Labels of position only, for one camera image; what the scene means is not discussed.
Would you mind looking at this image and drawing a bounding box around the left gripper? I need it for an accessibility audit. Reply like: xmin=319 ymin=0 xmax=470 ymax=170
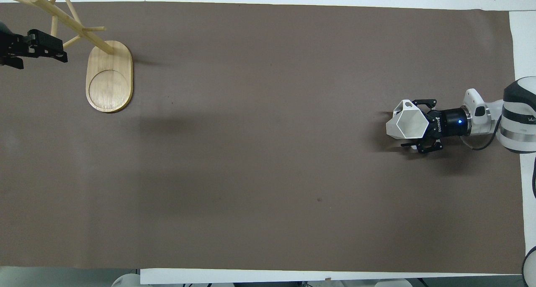
xmin=0 ymin=29 xmax=69 ymax=70

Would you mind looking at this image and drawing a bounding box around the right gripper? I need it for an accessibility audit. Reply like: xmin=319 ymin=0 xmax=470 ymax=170
xmin=400 ymin=98 xmax=468 ymax=155

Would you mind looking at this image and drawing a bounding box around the white hexagonal cup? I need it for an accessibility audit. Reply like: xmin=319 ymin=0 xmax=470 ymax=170
xmin=386 ymin=100 xmax=430 ymax=140

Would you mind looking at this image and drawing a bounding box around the wooden cup rack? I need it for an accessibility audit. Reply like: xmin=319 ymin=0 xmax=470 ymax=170
xmin=0 ymin=0 xmax=134 ymax=113

